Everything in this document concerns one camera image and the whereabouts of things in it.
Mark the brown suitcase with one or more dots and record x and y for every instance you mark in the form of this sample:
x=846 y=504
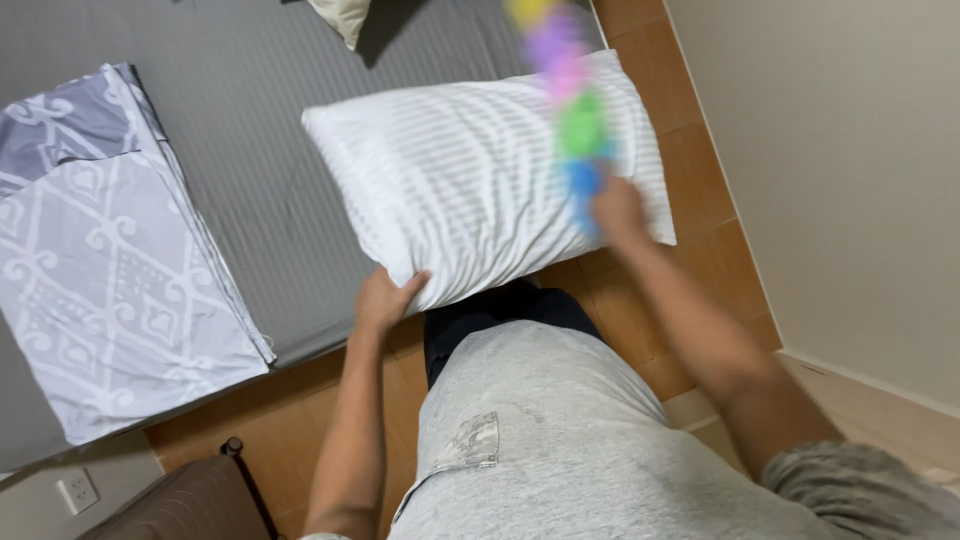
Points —
x=187 y=502

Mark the multicoloured duster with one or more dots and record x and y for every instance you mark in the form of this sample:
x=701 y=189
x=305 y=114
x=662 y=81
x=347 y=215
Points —
x=571 y=105

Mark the person's grey shirt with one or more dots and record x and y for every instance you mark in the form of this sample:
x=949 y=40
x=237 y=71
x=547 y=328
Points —
x=585 y=450

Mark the grey striped mattress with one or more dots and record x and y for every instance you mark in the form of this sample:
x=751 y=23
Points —
x=262 y=150

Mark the white striped pillow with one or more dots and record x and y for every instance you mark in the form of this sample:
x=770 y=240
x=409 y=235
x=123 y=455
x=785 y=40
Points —
x=487 y=180

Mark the person's dark trousers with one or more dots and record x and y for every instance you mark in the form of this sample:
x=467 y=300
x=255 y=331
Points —
x=495 y=315

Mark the person's right fingers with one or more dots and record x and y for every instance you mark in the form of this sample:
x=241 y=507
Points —
x=611 y=196

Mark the folded grey patterned blanket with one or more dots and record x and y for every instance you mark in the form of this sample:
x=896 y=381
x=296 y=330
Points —
x=105 y=262

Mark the white wall socket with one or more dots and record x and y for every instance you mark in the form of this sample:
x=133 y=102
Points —
x=77 y=491

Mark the person's left hand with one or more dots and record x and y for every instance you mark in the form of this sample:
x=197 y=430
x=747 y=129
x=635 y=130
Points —
x=380 y=301

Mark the cream pillow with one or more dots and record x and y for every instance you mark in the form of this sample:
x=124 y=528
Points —
x=343 y=19

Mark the person's right hand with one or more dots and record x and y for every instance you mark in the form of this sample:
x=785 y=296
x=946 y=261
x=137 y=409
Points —
x=619 y=212

